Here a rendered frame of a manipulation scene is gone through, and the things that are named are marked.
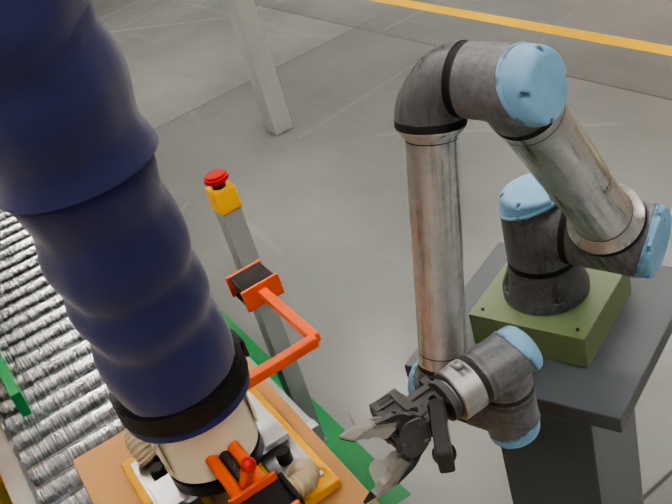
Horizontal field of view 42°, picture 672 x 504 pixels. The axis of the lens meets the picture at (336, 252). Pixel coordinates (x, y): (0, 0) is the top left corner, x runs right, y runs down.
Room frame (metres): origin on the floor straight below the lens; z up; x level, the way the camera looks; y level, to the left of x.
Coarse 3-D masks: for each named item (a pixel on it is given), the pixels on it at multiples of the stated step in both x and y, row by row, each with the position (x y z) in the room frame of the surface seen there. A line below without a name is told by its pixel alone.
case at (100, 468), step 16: (272, 400) 1.34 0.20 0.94; (288, 416) 1.28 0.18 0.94; (304, 432) 1.23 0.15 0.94; (96, 448) 1.36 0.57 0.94; (112, 448) 1.34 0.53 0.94; (320, 448) 1.17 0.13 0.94; (80, 464) 1.33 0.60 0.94; (96, 464) 1.31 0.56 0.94; (112, 464) 1.30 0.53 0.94; (336, 464) 1.12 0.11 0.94; (96, 480) 1.27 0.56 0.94; (112, 480) 1.25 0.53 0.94; (128, 480) 1.24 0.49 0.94; (352, 480) 1.08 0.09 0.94; (96, 496) 1.23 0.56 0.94; (112, 496) 1.21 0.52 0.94; (128, 496) 1.20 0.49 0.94; (224, 496) 1.13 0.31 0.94; (336, 496) 1.05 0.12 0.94; (352, 496) 1.04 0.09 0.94
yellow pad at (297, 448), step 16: (256, 400) 1.32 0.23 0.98; (288, 432) 1.21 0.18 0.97; (288, 448) 1.14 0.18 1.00; (304, 448) 1.16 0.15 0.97; (272, 464) 1.14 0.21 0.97; (288, 464) 1.12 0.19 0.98; (320, 464) 1.11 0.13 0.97; (320, 480) 1.07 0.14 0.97; (336, 480) 1.06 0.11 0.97; (304, 496) 1.05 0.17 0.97; (320, 496) 1.05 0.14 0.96
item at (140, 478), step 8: (128, 464) 1.26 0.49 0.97; (136, 464) 1.24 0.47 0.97; (152, 464) 1.20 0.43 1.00; (160, 464) 1.20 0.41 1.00; (128, 472) 1.24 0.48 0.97; (136, 472) 1.22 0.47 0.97; (144, 472) 1.22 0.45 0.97; (152, 472) 1.18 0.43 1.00; (160, 472) 1.18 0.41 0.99; (136, 480) 1.21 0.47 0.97; (144, 480) 1.20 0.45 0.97; (152, 480) 1.19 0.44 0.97; (136, 488) 1.19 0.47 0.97; (144, 488) 1.18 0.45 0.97; (144, 496) 1.16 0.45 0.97; (152, 496) 1.15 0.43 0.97; (208, 496) 1.12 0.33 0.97
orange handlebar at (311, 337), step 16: (272, 304) 1.44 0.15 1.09; (288, 320) 1.38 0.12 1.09; (304, 320) 1.36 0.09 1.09; (304, 336) 1.32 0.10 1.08; (288, 352) 1.28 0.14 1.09; (304, 352) 1.28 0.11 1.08; (256, 368) 1.26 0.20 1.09; (272, 368) 1.26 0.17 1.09; (256, 384) 1.24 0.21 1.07; (240, 448) 1.08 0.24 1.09; (208, 464) 1.07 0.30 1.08; (224, 480) 1.02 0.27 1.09; (256, 480) 1.00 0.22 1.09
